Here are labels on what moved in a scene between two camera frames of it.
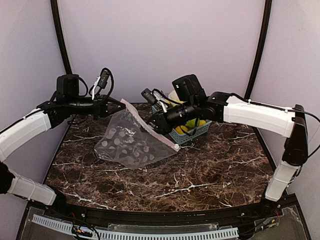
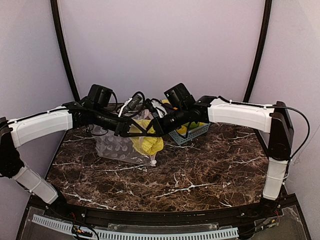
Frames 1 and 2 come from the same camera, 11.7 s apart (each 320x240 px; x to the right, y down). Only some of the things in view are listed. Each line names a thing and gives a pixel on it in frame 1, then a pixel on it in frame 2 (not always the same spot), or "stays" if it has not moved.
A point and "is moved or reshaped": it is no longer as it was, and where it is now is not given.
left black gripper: [104, 106] -> [119, 128]
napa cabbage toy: [172, 95] -> [148, 146]
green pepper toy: [191, 123] stays
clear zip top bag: [128, 141] is moved or reshaped
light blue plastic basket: [193, 133] stays
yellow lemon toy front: [179, 131] stays
